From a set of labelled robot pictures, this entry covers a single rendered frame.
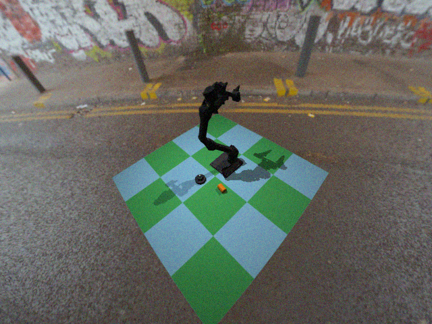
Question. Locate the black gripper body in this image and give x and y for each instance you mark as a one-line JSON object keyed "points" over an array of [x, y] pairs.
{"points": [[235, 95]]}

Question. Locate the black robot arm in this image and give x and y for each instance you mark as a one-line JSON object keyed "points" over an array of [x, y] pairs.
{"points": [[205, 113]]}

